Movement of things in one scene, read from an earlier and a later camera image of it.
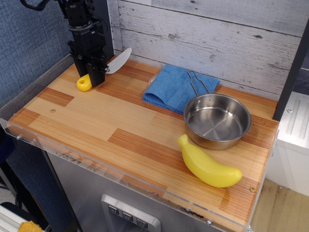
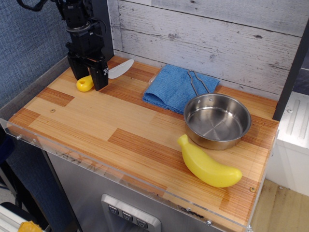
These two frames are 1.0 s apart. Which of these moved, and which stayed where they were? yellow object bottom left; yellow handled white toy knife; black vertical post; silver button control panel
Moved: yellow handled white toy knife
Stayed: silver button control panel; black vertical post; yellow object bottom left
